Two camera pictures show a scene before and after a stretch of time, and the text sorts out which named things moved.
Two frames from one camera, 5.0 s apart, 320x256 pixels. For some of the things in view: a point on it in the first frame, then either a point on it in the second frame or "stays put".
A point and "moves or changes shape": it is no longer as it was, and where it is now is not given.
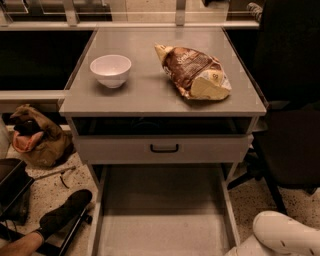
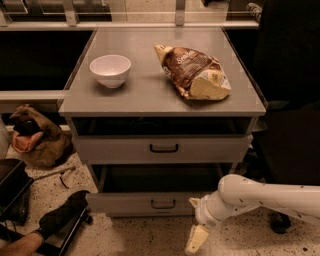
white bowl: x=111 y=70 stays put
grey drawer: x=163 y=209 moves or changes shape
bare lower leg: x=24 y=245 stays put
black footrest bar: x=50 y=249 stays put
